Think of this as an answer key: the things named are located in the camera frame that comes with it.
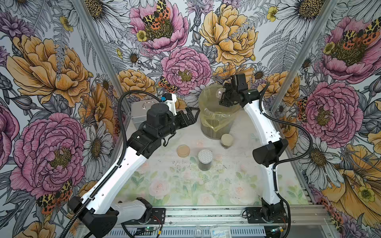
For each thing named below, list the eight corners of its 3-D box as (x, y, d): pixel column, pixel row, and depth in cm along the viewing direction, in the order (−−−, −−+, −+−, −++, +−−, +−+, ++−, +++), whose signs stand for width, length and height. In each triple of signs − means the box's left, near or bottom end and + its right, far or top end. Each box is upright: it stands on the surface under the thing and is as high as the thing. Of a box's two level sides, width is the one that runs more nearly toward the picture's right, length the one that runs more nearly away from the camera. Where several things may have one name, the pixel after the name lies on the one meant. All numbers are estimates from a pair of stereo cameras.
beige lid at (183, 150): (176, 157, 97) (176, 155, 95) (177, 146, 102) (177, 144, 100) (190, 157, 97) (190, 155, 95) (190, 146, 102) (190, 144, 100)
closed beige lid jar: (220, 148, 101) (222, 143, 95) (219, 139, 106) (220, 133, 100) (232, 149, 101) (234, 143, 96) (230, 139, 106) (232, 133, 100)
